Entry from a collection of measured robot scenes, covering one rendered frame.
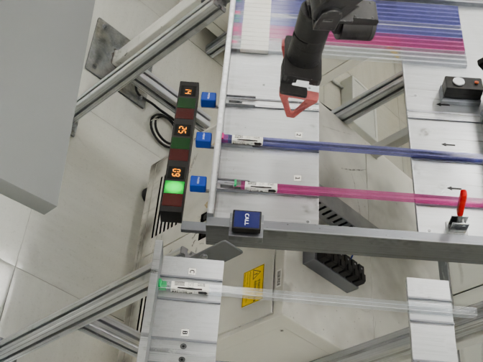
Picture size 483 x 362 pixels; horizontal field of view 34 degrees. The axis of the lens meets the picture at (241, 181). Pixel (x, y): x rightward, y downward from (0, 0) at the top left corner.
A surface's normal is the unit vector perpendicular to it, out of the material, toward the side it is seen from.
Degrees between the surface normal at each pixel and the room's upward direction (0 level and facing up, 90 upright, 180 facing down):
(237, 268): 90
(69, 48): 0
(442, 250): 90
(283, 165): 44
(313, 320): 0
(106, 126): 0
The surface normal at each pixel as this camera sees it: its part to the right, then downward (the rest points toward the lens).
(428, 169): 0.04, -0.62
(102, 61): 0.72, -0.40
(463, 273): -0.69, -0.48
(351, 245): -0.06, 0.78
